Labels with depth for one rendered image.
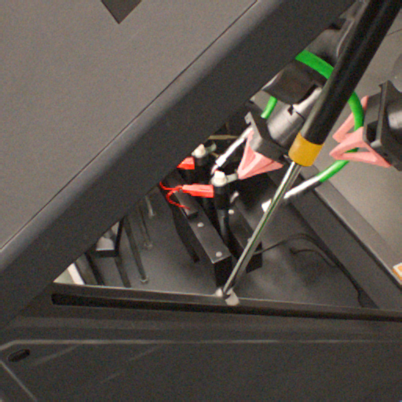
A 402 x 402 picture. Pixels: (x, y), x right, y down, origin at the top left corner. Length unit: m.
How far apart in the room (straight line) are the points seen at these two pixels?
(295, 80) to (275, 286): 0.47
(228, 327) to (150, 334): 0.08
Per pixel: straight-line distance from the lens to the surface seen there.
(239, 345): 0.46
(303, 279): 1.04
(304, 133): 0.35
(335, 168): 0.73
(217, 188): 0.82
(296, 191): 0.74
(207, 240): 0.92
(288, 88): 0.71
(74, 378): 0.39
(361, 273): 1.03
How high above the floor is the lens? 1.70
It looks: 47 degrees down
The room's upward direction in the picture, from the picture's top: 8 degrees counter-clockwise
